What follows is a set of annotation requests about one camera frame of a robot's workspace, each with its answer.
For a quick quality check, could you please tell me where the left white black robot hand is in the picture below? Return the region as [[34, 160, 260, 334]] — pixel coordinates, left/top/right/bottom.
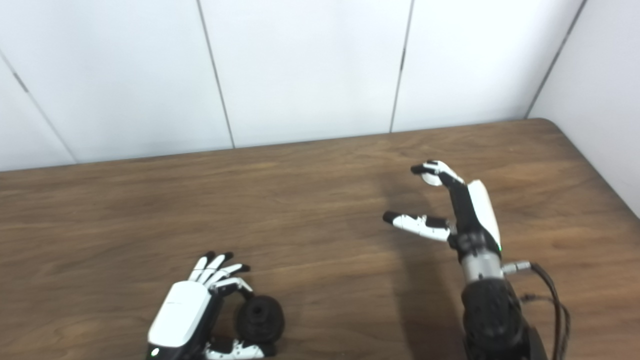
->
[[146, 251, 277, 360]]

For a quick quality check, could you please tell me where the round black part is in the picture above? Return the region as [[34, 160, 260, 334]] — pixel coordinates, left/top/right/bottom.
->
[[234, 295, 286, 345]]

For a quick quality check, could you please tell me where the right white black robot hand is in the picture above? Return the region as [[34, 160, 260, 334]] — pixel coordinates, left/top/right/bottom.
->
[[382, 160, 503, 257]]

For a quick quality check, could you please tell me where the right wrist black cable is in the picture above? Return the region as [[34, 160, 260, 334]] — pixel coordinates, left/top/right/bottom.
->
[[501, 260, 572, 360]]

